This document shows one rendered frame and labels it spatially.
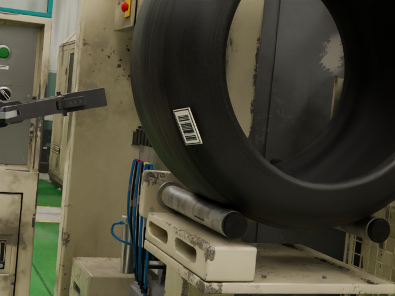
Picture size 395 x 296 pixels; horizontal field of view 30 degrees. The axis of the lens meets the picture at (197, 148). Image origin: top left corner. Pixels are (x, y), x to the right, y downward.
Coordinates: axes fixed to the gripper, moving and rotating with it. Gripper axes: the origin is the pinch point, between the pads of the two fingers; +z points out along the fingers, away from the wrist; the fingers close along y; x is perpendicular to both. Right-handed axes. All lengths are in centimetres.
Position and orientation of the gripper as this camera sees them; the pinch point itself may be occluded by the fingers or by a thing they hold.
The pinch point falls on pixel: (83, 100)
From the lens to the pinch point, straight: 121.5
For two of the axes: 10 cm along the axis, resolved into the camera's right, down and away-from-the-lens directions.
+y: -3.4, -0.8, 9.4
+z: 9.3, -1.9, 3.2
